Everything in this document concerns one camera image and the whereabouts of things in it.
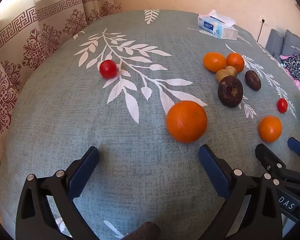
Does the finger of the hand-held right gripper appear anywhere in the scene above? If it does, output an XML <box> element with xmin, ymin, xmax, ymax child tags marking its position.
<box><xmin>255</xmin><ymin>144</ymin><xmax>288</xmax><ymax>180</ymax></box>
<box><xmin>287</xmin><ymin>137</ymin><xmax>300</xmax><ymax>161</ymax></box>

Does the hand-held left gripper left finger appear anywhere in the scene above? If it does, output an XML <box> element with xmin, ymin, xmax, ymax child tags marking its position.
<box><xmin>15</xmin><ymin>146</ymin><xmax>100</xmax><ymax>240</ymax></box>

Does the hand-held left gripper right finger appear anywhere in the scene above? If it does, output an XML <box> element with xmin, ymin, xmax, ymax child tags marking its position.
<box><xmin>199</xmin><ymin>144</ymin><xmax>283</xmax><ymax>240</ymax></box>

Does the small red tomato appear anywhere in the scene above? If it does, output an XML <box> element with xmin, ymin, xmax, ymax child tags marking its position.
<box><xmin>277</xmin><ymin>98</ymin><xmax>288</xmax><ymax>114</ymax></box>

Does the large orange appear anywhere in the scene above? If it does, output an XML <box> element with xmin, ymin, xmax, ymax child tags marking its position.
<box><xmin>166</xmin><ymin>101</ymin><xmax>208</xmax><ymax>143</ymax></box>

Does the large dark brown fruit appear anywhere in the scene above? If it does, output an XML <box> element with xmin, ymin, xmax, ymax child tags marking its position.
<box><xmin>218</xmin><ymin>75</ymin><xmax>244</xmax><ymax>108</ymax></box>

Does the small dark brown fruit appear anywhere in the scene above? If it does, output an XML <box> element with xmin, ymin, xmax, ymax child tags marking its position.
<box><xmin>245</xmin><ymin>70</ymin><xmax>262</xmax><ymax>91</ymax></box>

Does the brown kiwi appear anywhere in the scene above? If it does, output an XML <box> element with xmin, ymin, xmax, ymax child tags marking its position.
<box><xmin>215</xmin><ymin>65</ymin><xmax>238</xmax><ymax>83</ymax></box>

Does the oval orange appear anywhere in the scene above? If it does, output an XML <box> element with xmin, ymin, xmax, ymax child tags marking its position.
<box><xmin>203</xmin><ymin>52</ymin><xmax>227</xmax><ymax>73</ymax></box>

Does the teal leaf print bedspread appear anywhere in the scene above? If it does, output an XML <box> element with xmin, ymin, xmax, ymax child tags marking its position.
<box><xmin>0</xmin><ymin>9</ymin><xmax>300</xmax><ymax>240</ymax></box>

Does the pink blanket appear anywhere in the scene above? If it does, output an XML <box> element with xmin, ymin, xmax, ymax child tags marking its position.
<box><xmin>291</xmin><ymin>75</ymin><xmax>300</xmax><ymax>92</ymax></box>

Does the leopard print cloth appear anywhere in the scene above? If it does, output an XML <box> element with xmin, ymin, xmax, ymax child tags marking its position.
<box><xmin>282</xmin><ymin>54</ymin><xmax>300</xmax><ymax>88</ymax></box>

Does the dark brown rough object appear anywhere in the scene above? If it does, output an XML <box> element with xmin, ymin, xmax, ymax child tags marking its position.
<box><xmin>122</xmin><ymin>222</ymin><xmax>162</xmax><ymax>240</ymax></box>

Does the grey-blue cushion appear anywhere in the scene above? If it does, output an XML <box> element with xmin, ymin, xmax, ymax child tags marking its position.
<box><xmin>281</xmin><ymin>29</ymin><xmax>300</xmax><ymax>56</ymax></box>
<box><xmin>266</xmin><ymin>29</ymin><xmax>285</xmax><ymax>56</ymax></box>

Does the blue white tissue box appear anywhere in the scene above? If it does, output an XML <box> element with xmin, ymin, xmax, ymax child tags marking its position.
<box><xmin>197</xmin><ymin>9</ymin><xmax>239</xmax><ymax>41</ymax></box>

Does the beige patterned curtain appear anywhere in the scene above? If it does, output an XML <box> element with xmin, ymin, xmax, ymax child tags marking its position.
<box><xmin>0</xmin><ymin>0</ymin><xmax>122</xmax><ymax>214</ymax></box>

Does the black power cable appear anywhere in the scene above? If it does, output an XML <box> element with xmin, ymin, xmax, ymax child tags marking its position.
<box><xmin>257</xmin><ymin>21</ymin><xmax>264</xmax><ymax>43</ymax></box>

